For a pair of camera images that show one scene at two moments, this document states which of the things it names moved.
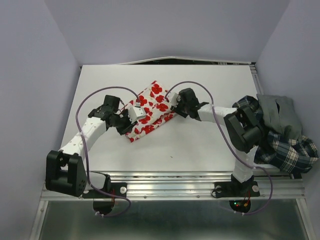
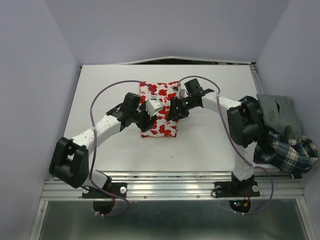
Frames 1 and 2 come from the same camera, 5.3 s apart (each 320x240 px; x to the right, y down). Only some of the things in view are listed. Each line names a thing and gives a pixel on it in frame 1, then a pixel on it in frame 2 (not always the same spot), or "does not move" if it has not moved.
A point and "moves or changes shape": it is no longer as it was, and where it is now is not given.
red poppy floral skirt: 152,109 moves or changes shape
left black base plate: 117,188 does not move
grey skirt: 280,115 does not move
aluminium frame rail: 192,185 does not move
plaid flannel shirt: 286,151 does not move
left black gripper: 129,126 to 146,126
